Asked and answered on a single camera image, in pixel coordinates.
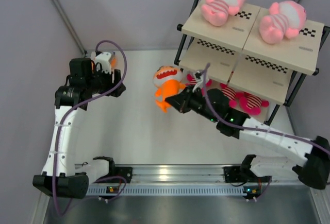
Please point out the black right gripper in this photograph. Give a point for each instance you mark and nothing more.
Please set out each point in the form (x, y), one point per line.
(182, 101)

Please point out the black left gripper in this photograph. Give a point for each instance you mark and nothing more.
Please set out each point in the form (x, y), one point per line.
(116, 79)

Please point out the orange shark plush purple fin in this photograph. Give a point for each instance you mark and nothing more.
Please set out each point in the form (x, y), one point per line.
(113, 63)

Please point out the hot pink plush with glasses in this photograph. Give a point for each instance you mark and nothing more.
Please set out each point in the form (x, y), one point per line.
(195, 81)

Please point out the light pink striped plush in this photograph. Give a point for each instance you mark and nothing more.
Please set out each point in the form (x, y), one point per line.
(216, 12)

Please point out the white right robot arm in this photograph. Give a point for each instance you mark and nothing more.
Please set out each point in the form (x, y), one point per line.
(301, 158)

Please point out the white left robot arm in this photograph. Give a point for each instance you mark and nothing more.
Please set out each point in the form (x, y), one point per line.
(59, 175)

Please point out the hot pink plush under shelf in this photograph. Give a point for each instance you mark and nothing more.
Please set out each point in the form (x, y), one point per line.
(249, 103)

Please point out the beige three-tier shelf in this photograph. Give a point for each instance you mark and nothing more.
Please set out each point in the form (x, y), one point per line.
(240, 58)

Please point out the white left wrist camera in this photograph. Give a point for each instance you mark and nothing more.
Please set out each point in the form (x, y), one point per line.
(102, 62)

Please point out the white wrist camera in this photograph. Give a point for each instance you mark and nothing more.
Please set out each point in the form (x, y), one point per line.
(102, 62)
(201, 80)

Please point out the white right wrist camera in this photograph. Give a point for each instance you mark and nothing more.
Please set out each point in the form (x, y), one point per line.
(201, 80)

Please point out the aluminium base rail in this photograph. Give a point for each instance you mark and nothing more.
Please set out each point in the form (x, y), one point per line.
(151, 181)

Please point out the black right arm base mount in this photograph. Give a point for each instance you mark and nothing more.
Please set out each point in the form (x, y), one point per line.
(234, 174)

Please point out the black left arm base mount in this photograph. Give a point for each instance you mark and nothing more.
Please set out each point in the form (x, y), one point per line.
(123, 171)

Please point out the aluminium corner frame post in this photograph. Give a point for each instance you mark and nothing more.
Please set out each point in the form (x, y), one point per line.
(70, 28)

